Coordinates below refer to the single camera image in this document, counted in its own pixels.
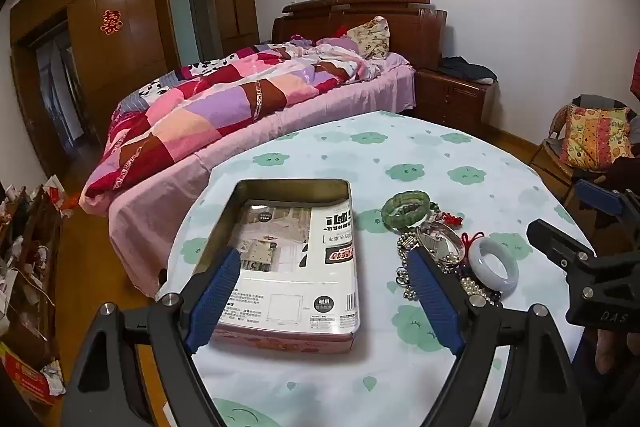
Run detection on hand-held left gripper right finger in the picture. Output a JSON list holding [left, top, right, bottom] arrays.
[[405, 249, 586, 427]]

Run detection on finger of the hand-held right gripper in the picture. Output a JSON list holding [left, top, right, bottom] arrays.
[[575, 179, 640, 228], [526, 219, 596, 280]]

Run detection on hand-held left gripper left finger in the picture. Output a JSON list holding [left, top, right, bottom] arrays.
[[60, 247, 243, 427]]

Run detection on silver bead chain bracelet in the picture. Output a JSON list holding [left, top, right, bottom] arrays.
[[396, 232, 427, 303]]

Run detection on white jade bangle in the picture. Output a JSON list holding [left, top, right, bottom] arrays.
[[467, 238, 519, 292]]

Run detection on silver metal bangle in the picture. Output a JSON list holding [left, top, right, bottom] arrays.
[[416, 221, 467, 264]]

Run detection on red cord knot charm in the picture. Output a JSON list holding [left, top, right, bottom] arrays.
[[460, 231, 487, 254]]

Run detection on rectangular metal tin box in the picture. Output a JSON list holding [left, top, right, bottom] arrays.
[[191, 179, 362, 354]]

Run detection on green jade bracelet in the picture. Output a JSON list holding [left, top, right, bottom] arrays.
[[381, 192, 431, 228]]

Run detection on person's right hand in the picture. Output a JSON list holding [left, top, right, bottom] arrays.
[[595, 331, 640, 375]]

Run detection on dark cloth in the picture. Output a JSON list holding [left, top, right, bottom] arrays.
[[606, 156, 640, 210]]

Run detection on colourful patterned cushion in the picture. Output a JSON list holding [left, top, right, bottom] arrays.
[[559, 103, 634, 172]]

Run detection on wooden chair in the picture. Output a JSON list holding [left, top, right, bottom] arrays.
[[529, 94, 640, 208]]

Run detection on red tassel knot charm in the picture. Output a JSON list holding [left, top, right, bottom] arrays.
[[429, 206, 464, 229]]

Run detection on pink bed sheet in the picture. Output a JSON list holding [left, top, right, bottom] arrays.
[[80, 52, 417, 298]]

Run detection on cloud-print white tablecloth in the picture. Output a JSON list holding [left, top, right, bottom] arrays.
[[157, 109, 596, 427]]

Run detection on wooden nightstand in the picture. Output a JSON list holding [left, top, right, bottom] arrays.
[[414, 68, 496, 125]]

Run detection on dark folded clothes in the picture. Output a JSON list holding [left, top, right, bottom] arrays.
[[439, 56, 498, 84]]

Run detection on patchwork quilt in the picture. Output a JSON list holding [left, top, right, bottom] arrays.
[[82, 41, 373, 202]]

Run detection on cluttered wooden shelf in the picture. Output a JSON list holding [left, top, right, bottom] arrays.
[[0, 176, 68, 358]]

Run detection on red cardboard box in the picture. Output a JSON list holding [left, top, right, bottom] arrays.
[[0, 341, 63, 408]]

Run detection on wooden bed headboard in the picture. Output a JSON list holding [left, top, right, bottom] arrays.
[[271, 0, 448, 70]]

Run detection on wooden wardrobe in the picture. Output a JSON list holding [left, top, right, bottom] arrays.
[[10, 0, 261, 178]]

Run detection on floral pillow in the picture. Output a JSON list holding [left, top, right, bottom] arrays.
[[345, 16, 391, 58]]

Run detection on purple pillow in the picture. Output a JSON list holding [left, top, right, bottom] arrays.
[[315, 37, 357, 55]]

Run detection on red paper wall decoration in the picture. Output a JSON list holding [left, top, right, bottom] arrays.
[[101, 9, 124, 36]]

